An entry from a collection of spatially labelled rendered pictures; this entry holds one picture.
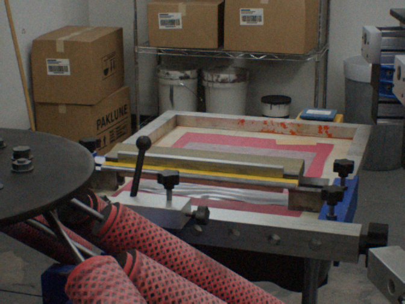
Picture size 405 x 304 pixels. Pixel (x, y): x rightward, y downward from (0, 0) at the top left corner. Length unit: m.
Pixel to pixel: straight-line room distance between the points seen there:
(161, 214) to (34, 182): 0.58
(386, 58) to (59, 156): 1.58
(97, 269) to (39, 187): 0.09
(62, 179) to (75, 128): 4.18
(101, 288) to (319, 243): 0.71
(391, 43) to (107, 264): 1.67
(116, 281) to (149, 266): 0.08
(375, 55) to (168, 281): 1.58
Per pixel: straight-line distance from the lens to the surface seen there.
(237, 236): 1.30
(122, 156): 1.57
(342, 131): 2.05
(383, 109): 2.25
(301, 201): 1.48
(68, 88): 4.78
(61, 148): 0.77
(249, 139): 2.03
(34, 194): 0.65
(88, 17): 5.66
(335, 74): 5.22
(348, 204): 1.45
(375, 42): 2.20
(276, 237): 1.30
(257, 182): 1.47
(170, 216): 1.23
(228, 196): 1.61
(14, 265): 3.61
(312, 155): 1.91
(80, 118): 4.82
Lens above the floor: 1.53
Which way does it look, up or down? 17 degrees down
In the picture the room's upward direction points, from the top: straight up
